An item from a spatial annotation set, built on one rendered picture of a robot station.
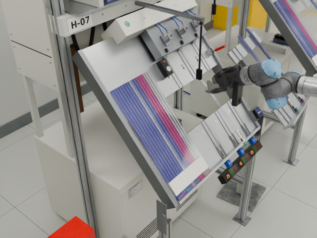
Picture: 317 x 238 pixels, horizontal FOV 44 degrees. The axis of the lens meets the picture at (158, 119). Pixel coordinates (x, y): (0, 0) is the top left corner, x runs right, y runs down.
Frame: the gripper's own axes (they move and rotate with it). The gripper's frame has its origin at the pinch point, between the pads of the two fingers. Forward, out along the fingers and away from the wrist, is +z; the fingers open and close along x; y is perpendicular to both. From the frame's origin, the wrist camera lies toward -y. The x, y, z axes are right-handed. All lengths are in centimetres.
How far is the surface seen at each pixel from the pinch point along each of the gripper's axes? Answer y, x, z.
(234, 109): -16.3, -15.0, 3.7
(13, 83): 47, -6, 184
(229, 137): -24.5, -1.5, 2.4
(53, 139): 8, 39, 79
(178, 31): 29.4, -3.9, 5.2
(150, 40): 31.6, 11.8, 7.4
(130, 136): 3.6, 45.0, 6.6
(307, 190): -104, -72, 22
